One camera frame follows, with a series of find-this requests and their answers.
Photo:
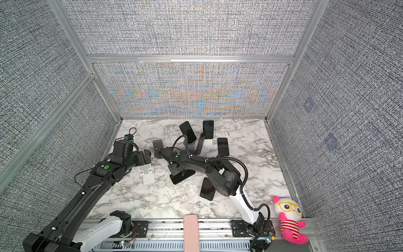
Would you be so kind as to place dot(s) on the black round phone stand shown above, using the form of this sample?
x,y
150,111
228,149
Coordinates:
x,y
158,148

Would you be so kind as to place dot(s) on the pink bar front centre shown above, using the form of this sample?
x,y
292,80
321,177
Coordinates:
x,y
191,233

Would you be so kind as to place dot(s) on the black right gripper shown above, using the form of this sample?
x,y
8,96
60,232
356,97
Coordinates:
x,y
172,171

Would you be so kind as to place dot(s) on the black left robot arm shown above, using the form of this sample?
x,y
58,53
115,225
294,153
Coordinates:
x,y
58,235

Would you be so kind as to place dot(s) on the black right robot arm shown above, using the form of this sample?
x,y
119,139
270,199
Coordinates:
x,y
227,175

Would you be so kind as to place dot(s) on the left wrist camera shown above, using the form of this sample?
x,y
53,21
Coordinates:
x,y
125,146

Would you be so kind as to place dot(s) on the purple round phone stand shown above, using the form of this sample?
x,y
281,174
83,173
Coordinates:
x,y
200,144

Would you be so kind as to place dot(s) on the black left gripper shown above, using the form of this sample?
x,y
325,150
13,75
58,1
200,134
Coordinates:
x,y
142,160

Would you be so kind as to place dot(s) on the white folding phone stand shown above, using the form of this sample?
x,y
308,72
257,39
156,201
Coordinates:
x,y
147,174

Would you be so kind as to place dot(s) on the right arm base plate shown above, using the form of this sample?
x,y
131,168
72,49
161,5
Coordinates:
x,y
241,227

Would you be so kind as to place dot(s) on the aluminium front rail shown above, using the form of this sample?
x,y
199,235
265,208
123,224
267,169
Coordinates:
x,y
167,235

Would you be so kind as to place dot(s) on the black phone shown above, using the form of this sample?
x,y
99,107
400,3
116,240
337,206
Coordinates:
x,y
187,130
176,179
207,191
223,146
208,129

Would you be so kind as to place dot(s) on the pink plush toy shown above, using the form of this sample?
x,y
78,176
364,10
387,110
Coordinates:
x,y
290,215

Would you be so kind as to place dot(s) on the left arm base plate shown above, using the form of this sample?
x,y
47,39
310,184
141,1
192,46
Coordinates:
x,y
137,229

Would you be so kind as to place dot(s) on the white back phone stand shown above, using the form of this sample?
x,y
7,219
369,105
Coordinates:
x,y
208,142

